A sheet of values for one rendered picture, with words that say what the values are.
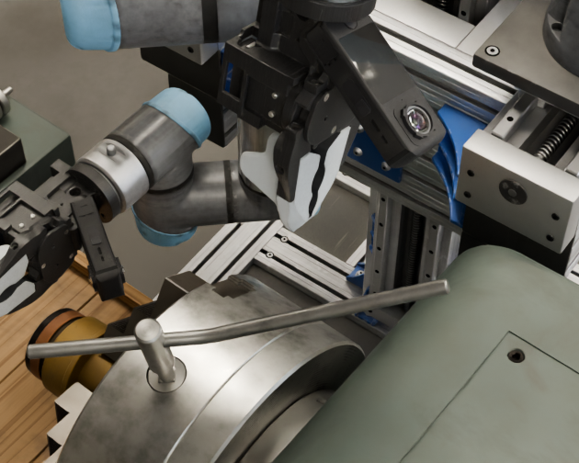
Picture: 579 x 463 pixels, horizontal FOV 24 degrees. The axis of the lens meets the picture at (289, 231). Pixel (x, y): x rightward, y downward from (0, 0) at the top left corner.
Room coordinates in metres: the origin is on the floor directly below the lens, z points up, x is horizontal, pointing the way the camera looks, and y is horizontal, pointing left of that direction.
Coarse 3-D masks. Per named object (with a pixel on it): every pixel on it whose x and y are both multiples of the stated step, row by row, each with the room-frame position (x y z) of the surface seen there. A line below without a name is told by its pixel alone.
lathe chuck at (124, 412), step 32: (256, 288) 0.72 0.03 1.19; (160, 320) 0.65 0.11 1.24; (192, 320) 0.65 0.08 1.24; (224, 320) 0.66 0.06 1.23; (128, 352) 0.62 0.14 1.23; (192, 352) 0.62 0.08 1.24; (224, 352) 0.62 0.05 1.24; (256, 352) 0.62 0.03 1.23; (128, 384) 0.59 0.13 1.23; (192, 384) 0.59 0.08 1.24; (224, 384) 0.59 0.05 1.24; (96, 416) 0.57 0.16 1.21; (128, 416) 0.57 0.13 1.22; (160, 416) 0.56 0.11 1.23; (192, 416) 0.56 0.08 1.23; (64, 448) 0.56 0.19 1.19; (96, 448) 0.55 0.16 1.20; (128, 448) 0.54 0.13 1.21; (160, 448) 0.54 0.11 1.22
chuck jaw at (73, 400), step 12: (60, 396) 0.66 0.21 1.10; (72, 396) 0.66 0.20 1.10; (84, 396) 0.66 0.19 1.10; (60, 408) 0.65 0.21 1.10; (72, 408) 0.65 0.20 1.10; (60, 420) 0.65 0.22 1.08; (72, 420) 0.63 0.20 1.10; (48, 432) 0.62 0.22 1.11; (60, 432) 0.62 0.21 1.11; (48, 444) 0.62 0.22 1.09; (60, 444) 0.61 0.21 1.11
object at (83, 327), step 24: (72, 312) 0.75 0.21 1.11; (48, 336) 0.72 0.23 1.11; (72, 336) 0.72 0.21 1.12; (96, 336) 0.71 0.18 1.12; (48, 360) 0.70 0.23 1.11; (72, 360) 0.69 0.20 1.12; (96, 360) 0.69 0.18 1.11; (48, 384) 0.68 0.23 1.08; (72, 384) 0.68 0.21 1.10; (96, 384) 0.67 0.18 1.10
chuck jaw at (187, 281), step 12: (180, 276) 0.73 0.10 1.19; (192, 276) 0.74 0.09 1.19; (168, 288) 0.72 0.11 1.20; (180, 288) 0.71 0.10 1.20; (192, 288) 0.71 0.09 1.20; (216, 288) 0.71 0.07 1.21; (228, 288) 0.71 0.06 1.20; (240, 288) 0.72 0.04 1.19; (156, 300) 0.71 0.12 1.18; (168, 300) 0.71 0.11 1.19; (132, 312) 0.71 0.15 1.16; (144, 312) 0.71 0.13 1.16; (156, 312) 0.70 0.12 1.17; (108, 324) 0.71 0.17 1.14; (120, 324) 0.72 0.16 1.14; (132, 324) 0.71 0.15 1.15; (108, 336) 0.71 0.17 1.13
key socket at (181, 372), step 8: (176, 360) 0.61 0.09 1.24; (176, 368) 0.60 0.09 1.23; (184, 368) 0.60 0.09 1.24; (152, 376) 0.60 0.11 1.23; (176, 376) 0.60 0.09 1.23; (184, 376) 0.60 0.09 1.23; (152, 384) 0.59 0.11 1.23; (160, 384) 0.59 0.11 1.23; (168, 384) 0.59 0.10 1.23; (176, 384) 0.59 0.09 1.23; (160, 392) 0.58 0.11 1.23; (168, 392) 0.58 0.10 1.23
